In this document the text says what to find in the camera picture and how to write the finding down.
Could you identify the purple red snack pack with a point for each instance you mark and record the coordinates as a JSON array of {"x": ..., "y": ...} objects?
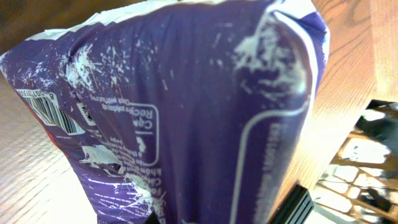
[{"x": 189, "y": 111}]

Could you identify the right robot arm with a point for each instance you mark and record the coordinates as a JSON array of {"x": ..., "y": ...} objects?
[{"x": 379, "y": 122}]

